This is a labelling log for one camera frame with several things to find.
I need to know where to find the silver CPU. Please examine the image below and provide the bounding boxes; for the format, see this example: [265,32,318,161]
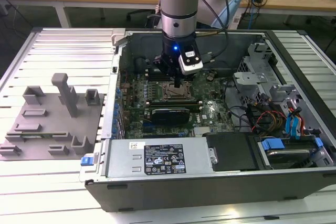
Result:
[167,87,186,99]

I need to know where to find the metal socket cover frame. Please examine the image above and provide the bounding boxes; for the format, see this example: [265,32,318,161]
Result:
[162,82,194,102]

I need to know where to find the CPU socket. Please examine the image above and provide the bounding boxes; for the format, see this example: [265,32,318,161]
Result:
[160,81,196,102]

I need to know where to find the black rounded plastic part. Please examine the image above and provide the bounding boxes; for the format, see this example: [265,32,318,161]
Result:
[134,57,148,74]

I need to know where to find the black graphics card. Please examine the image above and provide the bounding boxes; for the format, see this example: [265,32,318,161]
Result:
[150,107,191,125]

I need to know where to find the green motherboard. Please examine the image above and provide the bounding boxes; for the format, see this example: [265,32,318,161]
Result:
[119,70,237,140]

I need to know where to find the silver chipset heatsink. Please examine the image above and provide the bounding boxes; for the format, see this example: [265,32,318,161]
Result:
[193,126,213,137]

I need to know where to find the silver metal disk bay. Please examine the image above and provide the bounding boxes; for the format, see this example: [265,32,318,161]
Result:
[232,71,272,109]

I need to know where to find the black plastic shroud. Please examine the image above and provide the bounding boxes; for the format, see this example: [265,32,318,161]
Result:
[204,131,260,173]

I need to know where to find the silver power supply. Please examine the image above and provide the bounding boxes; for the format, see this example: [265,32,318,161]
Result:
[101,137,218,180]

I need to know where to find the blue disk carrier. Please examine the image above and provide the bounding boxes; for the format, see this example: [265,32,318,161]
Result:
[261,136,324,154]

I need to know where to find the open black PC case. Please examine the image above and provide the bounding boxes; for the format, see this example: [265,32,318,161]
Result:
[78,28,336,213]

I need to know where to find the grey parts rack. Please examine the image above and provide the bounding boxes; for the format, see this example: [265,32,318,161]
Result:
[0,73,106,161]

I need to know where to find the hard disk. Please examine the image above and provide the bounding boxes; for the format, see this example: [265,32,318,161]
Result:
[266,148,312,168]

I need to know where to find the green RAM stick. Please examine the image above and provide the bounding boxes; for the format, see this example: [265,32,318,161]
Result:
[5,131,69,141]

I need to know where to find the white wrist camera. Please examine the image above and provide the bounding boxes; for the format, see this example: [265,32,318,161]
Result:
[177,49,204,76]

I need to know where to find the black power cable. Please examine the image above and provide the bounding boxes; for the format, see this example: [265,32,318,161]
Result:
[223,77,254,133]

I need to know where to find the red yellow power wire bundle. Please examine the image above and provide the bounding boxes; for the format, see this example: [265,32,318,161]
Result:
[250,110,287,133]

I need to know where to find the blue flat data cable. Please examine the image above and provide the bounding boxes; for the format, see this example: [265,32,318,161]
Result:
[285,111,295,138]
[293,107,304,140]

